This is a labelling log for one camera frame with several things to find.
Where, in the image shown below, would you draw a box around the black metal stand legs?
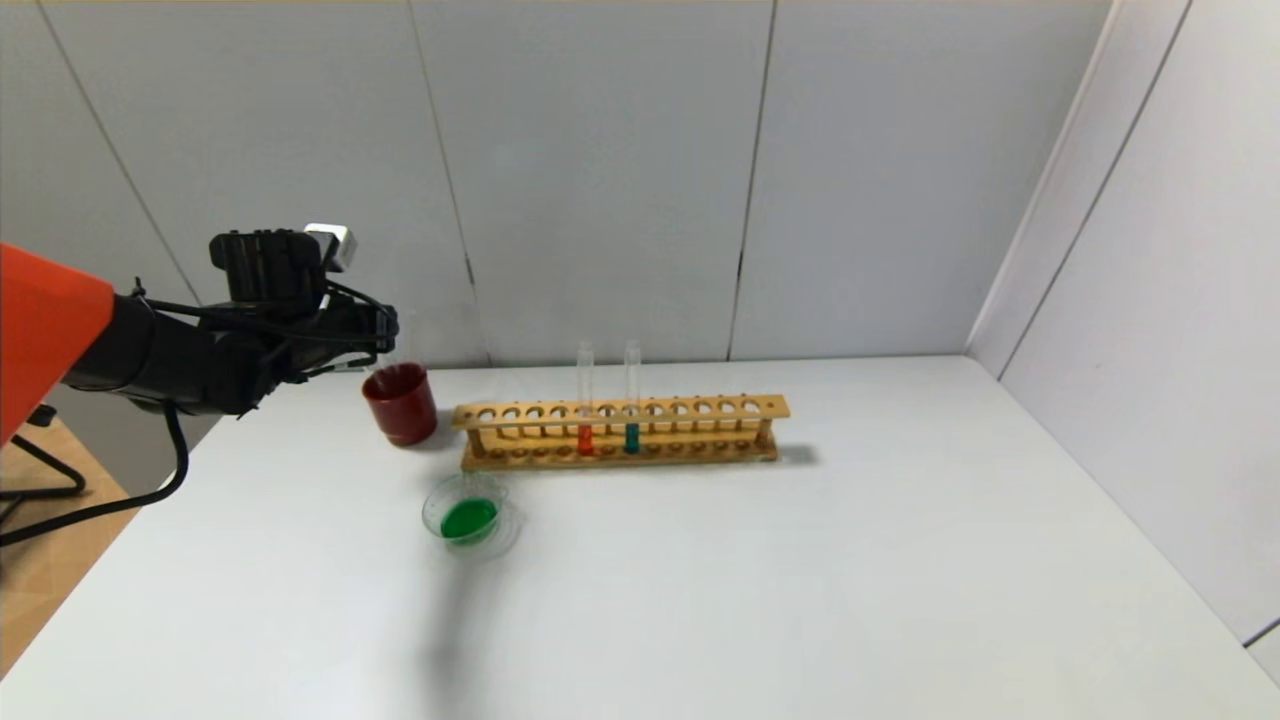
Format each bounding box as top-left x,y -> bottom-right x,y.
0,405 -> 88,528

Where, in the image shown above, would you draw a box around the clear glass beaker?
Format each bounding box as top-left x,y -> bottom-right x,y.
421,473 -> 525,561

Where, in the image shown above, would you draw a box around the wooden test tube rack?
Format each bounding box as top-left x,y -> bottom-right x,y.
451,394 -> 791,473

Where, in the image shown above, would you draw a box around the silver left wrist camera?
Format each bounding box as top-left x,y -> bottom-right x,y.
304,222 -> 357,273

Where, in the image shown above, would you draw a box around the test tube with blue pigment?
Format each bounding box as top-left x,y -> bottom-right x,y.
622,340 -> 642,456

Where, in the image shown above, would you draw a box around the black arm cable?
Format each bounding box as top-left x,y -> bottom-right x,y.
0,400 -> 191,547

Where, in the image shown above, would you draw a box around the test tube with red pigment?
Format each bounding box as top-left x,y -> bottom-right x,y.
576,342 -> 596,458

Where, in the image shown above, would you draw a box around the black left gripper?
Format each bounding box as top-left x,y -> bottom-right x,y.
326,301 -> 400,353

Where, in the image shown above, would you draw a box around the dark red cup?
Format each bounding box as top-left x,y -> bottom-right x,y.
362,362 -> 440,448

